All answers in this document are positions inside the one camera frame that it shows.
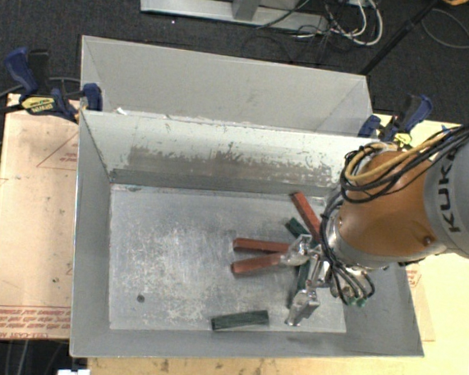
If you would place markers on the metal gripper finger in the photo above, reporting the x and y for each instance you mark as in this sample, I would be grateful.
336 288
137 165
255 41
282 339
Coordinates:
299 309
297 251

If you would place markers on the dark green flat block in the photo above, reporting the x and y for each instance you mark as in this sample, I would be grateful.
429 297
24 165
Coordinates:
240 320
296 227

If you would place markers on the red-brown flat block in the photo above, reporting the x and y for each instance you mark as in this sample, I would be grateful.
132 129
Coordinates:
253 265
305 212
258 246

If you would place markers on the grey metal bin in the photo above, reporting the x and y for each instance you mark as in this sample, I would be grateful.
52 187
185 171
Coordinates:
178 259

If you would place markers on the brown cardboard board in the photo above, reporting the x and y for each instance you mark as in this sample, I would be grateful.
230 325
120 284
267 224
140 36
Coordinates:
33 221

